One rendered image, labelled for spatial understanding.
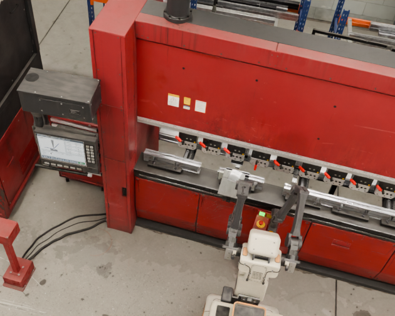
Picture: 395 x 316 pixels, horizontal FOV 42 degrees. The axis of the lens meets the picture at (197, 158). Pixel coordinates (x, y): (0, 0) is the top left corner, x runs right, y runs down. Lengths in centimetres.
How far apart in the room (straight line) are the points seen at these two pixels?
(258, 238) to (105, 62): 157
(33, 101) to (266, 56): 158
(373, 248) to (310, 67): 186
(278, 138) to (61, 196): 247
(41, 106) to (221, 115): 129
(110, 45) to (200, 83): 70
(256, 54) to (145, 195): 186
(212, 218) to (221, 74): 155
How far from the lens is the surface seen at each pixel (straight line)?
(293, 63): 344
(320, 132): 383
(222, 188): 420
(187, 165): 439
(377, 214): 449
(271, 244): 352
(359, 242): 461
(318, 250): 477
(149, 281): 483
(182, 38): 351
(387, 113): 369
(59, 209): 533
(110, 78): 367
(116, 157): 424
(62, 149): 385
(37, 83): 364
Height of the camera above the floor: 427
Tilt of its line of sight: 48 degrees down
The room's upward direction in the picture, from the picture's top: 7 degrees clockwise
